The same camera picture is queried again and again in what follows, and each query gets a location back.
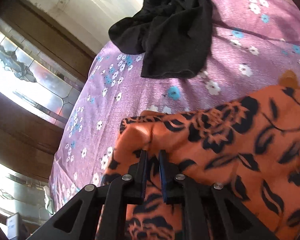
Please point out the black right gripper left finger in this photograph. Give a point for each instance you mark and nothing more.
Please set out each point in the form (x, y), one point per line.
(98, 212)

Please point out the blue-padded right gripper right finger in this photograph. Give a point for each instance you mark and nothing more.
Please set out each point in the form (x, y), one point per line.
(208, 212)

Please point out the orange black floral garment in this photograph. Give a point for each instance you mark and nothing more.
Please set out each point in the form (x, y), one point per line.
(250, 145)

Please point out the brown wooden door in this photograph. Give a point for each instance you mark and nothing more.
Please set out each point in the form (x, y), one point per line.
(28, 142)

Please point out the leaded glass door panel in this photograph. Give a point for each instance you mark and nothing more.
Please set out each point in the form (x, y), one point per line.
(36, 82)

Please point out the black crumpled garment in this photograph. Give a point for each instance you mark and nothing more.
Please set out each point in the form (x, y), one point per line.
(174, 37)

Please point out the purple floral bed sheet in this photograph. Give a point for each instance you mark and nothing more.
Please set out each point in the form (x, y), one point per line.
(253, 43)

